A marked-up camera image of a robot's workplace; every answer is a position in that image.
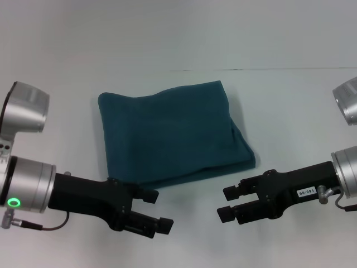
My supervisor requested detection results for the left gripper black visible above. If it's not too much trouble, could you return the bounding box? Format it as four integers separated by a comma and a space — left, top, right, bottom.
47, 171, 175, 240

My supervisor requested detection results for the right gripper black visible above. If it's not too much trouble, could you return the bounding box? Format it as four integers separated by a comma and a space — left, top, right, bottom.
216, 160, 345, 226

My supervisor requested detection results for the blue t-shirt with white print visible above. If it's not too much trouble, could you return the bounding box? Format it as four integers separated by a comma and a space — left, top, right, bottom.
97, 80, 257, 191

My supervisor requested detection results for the right gripper silver knob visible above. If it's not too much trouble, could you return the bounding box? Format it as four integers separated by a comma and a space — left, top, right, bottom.
317, 184, 335, 204

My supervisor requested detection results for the right arm connector cable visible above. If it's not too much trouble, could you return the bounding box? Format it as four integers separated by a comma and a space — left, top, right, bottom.
333, 188, 357, 213

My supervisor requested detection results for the arm connector cable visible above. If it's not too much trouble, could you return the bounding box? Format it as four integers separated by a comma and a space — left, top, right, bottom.
333, 188, 357, 213
0, 208, 70, 232

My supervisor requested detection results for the left arm connector cable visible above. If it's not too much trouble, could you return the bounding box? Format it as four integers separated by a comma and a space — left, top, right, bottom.
0, 208, 70, 232

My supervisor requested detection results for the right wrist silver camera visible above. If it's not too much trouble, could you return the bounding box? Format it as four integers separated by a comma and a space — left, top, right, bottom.
331, 78, 357, 127

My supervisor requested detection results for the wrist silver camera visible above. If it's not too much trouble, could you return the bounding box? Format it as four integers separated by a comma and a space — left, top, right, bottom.
331, 78, 357, 127
0, 80, 51, 165

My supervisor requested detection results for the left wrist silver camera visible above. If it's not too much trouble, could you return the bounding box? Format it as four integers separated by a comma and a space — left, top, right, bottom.
0, 80, 51, 165

